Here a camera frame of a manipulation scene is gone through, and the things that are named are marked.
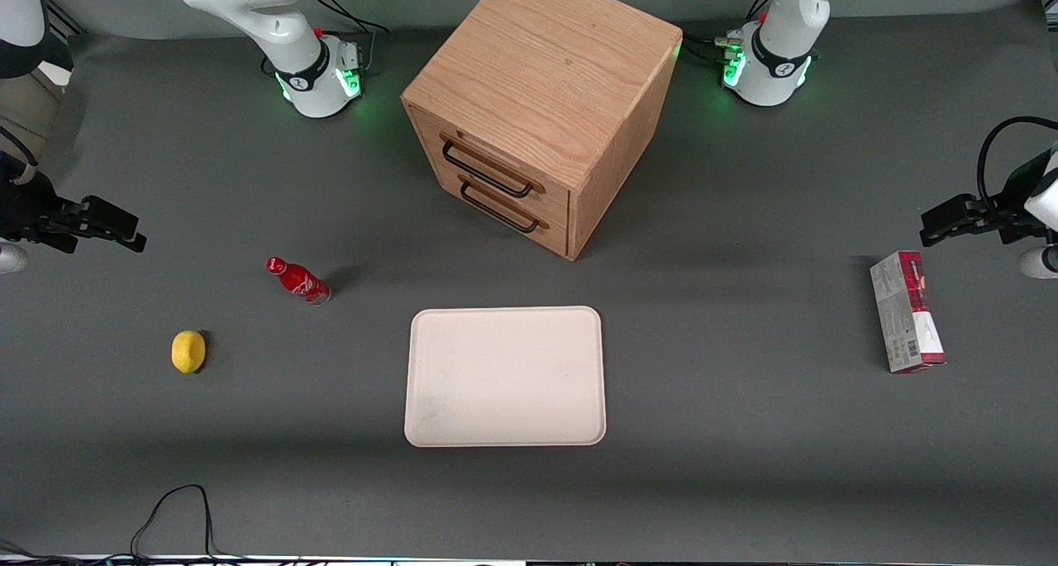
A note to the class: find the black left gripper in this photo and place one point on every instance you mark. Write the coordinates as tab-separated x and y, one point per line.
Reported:
1010	206

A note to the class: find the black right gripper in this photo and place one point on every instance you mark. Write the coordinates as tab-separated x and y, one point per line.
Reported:
26	212

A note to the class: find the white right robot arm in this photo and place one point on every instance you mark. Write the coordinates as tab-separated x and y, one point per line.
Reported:
273	21

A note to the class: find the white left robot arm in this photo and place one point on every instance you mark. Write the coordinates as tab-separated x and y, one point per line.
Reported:
777	21

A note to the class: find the oak wooden drawer cabinet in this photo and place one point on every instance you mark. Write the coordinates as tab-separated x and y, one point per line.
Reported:
554	62

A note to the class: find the grey and red carton box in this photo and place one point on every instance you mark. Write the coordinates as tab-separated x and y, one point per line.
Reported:
905	314

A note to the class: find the yellow lemon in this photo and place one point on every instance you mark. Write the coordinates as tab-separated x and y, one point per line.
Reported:
188	352

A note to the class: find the beige background box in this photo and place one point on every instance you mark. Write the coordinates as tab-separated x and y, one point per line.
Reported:
29	111

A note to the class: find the red cola bottle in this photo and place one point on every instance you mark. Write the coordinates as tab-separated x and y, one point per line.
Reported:
299	282

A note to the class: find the cream rectangular tray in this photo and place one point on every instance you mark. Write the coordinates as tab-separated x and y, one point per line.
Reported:
504	376

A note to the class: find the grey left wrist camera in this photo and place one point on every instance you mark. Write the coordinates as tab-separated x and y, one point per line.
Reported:
1040	263

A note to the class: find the aluminium frame rail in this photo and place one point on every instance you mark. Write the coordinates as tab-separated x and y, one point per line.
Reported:
64	16

